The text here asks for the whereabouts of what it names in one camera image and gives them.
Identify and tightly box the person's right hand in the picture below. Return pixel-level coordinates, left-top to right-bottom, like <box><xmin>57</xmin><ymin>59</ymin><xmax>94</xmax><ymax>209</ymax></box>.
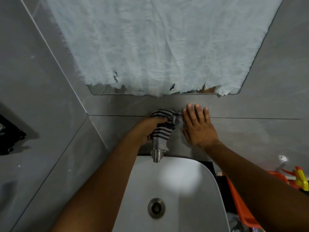
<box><xmin>181</xmin><ymin>103</ymin><xmax>220</xmax><ymax>149</ymax></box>

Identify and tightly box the person's left hand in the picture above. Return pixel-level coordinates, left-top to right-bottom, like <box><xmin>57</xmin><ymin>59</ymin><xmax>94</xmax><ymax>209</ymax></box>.
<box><xmin>133</xmin><ymin>116</ymin><xmax>168</xmax><ymax>146</ymax></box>

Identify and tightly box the striped black and white cloth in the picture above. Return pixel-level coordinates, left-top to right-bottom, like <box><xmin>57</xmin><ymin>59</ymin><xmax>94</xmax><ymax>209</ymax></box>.
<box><xmin>149</xmin><ymin>109</ymin><xmax>183</xmax><ymax>152</ymax></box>

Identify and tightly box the person's right forearm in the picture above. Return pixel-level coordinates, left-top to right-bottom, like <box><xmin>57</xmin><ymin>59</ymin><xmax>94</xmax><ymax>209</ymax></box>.
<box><xmin>204</xmin><ymin>140</ymin><xmax>309</xmax><ymax>232</ymax></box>

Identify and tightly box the person's left forearm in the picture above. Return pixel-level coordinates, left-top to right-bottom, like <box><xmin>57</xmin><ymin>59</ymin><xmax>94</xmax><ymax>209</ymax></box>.
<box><xmin>49</xmin><ymin>134</ymin><xmax>145</xmax><ymax>232</ymax></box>

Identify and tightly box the chrome faucet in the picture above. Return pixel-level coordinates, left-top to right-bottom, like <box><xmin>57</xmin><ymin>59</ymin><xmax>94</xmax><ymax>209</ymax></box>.
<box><xmin>151</xmin><ymin>140</ymin><xmax>165</xmax><ymax>163</ymax></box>

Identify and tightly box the white ceramic sink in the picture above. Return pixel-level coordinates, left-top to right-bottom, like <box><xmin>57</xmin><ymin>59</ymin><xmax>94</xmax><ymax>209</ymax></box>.
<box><xmin>112</xmin><ymin>155</ymin><xmax>231</xmax><ymax>232</ymax></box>

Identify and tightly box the metal sink drain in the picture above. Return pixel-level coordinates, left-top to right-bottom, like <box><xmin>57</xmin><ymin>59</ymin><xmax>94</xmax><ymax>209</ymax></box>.
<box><xmin>147</xmin><ymin>198</ymin><xmax>166</xmax><ymax>219</ymax></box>

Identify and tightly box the orange plastic basket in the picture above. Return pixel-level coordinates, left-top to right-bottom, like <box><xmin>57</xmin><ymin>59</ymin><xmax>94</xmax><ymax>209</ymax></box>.
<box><xmin>226</xmin><ymin>171</ymin><xmax>294</xmax><ymax>230</ymax></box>

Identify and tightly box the yellow and red spray nozzle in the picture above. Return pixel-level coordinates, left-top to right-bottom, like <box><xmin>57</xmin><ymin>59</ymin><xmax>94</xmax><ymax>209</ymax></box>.
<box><xmin>281</xmin><ymin>166</ymin><xmax>309</xmax><ymax>192</ymax></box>

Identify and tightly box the black wall-mounted holder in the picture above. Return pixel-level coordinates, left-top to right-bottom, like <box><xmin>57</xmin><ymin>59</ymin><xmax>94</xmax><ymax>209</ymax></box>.
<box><xmin>0</xmin><ymin>115</ymin><xmax>27</xmax><ymax>155</ymax></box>

